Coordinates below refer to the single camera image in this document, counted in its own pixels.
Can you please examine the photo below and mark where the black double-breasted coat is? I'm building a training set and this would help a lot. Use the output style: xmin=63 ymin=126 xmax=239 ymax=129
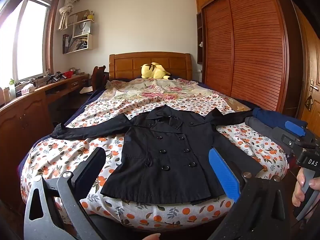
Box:
xmin=50 ymin=104 xmax=264 ymax=205

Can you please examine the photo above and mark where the pink tissue box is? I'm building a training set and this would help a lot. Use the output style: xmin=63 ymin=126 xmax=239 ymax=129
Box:
xmin=15 ymin=84 xmax=36 ymax=96

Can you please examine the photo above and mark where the folded navy cloth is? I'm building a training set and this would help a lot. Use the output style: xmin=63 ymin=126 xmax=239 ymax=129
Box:
xmin=252 ymin=107 xmax=308 ymax=131

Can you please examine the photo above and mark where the window with wooden frame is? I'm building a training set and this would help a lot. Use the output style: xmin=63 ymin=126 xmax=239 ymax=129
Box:
xmin=0 ymin=0 xmax=61 ymax=81

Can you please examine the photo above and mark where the pink floral blanket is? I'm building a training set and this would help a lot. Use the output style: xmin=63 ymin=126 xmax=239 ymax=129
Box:
xmin=104 ymin=78 xmax=227 ymax=107

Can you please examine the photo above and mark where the wooden chair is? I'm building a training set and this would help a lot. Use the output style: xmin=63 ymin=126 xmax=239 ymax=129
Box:
xmin=91 ymin=65 xmax=109 ymax=92

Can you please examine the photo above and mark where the wooden wall shelf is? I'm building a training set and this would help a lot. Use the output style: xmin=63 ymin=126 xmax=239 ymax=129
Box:
xmin=62 ymin=17 xmax=94 ymax=55

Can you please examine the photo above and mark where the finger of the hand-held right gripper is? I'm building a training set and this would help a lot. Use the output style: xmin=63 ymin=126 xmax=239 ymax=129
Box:
xmin=272 ymin=121 xmax=308 ymax=153

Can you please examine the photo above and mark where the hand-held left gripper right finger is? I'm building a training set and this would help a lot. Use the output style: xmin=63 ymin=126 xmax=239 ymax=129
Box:
xmin=208 ymin=147 xmax=287 ymax=240

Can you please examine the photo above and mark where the yellow plush toy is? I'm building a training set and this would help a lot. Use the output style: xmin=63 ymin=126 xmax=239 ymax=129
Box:
xmin=141 ymin=62 xmax=171 ymax=80

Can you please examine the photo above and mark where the bed with floral sheets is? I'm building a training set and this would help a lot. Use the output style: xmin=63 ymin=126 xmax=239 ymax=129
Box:
xmin=20 ymin=90 xmax=288 ymax=230

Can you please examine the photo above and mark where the wooden door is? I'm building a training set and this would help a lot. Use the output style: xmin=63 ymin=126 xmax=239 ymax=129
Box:
xmin=296 ymin=5 xmax=320 ymax=130

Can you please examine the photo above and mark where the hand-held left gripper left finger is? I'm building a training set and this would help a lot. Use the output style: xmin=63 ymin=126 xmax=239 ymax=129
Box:
xmin=24 ymin=147 xmax=107 ymax=240

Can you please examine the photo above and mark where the wooden slatted wardrobe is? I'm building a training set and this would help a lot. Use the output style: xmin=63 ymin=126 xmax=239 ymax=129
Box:
xmin=195 ymin=0 xmax=300 ymax=120

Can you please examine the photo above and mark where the folded grey cloth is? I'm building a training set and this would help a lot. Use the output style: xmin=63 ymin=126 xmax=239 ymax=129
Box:
xmin=244 ymin=116 xmax=281 ymax=141

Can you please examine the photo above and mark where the long wooden desk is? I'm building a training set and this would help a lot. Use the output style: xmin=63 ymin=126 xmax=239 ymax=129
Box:
xmin=0 ymin=72 xmax=90 ymax=155

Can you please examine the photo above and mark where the white paper bag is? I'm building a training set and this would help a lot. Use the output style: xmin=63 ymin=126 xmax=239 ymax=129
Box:
xmin=73 ymin=21 xmax=91 ymax=37

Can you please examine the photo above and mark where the wooden bed headboard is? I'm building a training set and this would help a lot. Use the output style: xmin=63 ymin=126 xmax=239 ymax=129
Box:
xmin=109 ymin=52 xmax=193 ymax=82

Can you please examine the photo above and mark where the white bottle with green cap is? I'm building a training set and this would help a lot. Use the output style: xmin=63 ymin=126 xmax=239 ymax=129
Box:
xmin=9 ymin=79 xmax=17 ymax=99

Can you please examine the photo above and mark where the tied beige curtain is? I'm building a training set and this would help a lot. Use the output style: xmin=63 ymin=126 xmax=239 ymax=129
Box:
xmin=58 ymin=0 xmax=79 ymax=30

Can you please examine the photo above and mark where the person's right hand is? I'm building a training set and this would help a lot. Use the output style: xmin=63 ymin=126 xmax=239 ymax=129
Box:
xmin=292 ymin=167 xmax=320 ymax=208

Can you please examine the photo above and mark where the person's left hand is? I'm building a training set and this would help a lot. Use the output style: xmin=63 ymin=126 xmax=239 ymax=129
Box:
xmin=139 ymin=233 xmax=162 ymax=240

